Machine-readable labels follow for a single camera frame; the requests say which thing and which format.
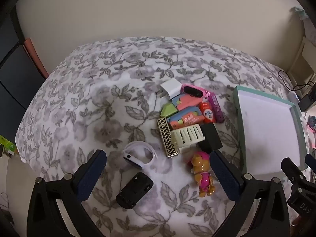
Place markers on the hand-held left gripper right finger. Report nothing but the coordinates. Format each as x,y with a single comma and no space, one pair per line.
224,175

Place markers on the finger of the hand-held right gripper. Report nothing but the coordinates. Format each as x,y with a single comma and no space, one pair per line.
311,161
292,170

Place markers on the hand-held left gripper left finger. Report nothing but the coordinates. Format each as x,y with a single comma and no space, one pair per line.
91,175

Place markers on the orange pink toy dog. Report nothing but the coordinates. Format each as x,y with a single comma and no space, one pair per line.
203,177

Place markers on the black power adapter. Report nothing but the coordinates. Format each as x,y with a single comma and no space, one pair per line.
209,138

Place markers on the white smart band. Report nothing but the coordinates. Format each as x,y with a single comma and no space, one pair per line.
129,158

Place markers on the black toy car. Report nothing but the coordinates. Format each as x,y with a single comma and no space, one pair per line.
134,190

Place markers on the teal white shallow box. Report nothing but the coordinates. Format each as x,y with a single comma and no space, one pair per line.
266,128

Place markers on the cream plastic toy rack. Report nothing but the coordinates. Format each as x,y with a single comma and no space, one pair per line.
187,134

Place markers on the orange small bottle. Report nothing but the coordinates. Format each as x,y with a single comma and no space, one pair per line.
207,112

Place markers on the orange small box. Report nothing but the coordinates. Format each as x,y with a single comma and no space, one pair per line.
187,119

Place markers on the black gold patterned box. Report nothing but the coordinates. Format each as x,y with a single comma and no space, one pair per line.
167,138

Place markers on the purple lip balm tube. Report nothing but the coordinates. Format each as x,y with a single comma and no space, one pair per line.
216,107

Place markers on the pink blue green toy knife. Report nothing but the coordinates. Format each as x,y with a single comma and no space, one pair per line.
187,102

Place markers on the pink smart band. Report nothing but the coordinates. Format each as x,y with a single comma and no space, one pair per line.
192,90

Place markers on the white charger cube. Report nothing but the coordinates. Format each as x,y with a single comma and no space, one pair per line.
170,86

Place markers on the colourful round item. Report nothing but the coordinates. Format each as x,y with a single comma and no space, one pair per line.
311,121

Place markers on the black power bank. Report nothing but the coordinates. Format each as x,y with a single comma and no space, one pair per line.
305,103

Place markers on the white oblong device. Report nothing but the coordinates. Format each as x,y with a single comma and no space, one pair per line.
293,97

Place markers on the floral grey white blanket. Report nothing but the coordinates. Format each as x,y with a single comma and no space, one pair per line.
98,91

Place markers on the green packet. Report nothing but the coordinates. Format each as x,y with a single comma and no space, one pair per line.
7,147

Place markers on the cream nightstand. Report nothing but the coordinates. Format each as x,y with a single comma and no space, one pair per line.
302,59

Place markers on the dark cabinet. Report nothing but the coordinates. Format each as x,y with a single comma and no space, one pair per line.
17,79

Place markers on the orange board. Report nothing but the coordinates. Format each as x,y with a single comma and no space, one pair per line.
35,56

